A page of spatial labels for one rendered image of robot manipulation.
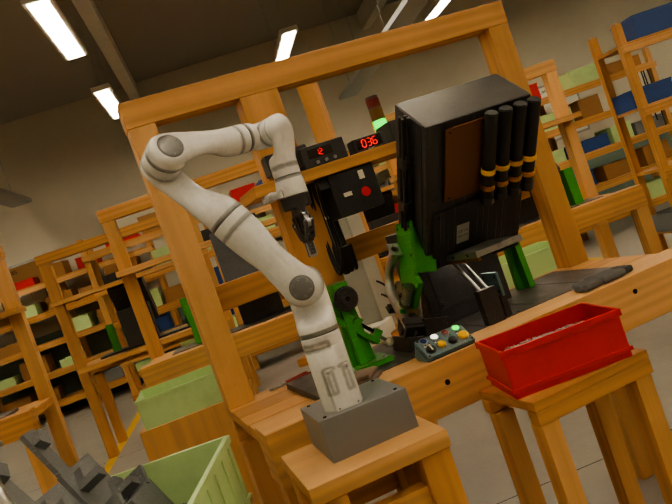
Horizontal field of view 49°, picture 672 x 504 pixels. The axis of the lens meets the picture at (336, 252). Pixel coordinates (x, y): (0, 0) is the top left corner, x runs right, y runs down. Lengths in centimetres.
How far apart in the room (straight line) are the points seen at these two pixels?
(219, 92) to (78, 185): 1000
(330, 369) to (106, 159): 1097
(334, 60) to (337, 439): 149
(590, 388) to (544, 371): 11
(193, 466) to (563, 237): 175
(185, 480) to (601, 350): 103
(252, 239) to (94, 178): 1088
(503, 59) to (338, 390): 171
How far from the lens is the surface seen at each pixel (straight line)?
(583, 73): 1058
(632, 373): 193
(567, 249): 298
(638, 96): 726
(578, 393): 185
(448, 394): 205
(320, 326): 164
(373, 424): 166
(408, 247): 228
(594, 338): 188
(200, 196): 168
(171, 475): 182
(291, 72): 264
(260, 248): 162
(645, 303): 240
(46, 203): 1257
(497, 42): 299
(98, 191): 1243
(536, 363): 184
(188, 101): 255
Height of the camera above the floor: 133
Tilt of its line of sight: 2 degrees down
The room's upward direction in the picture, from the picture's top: 20 degrees counter-clockwise
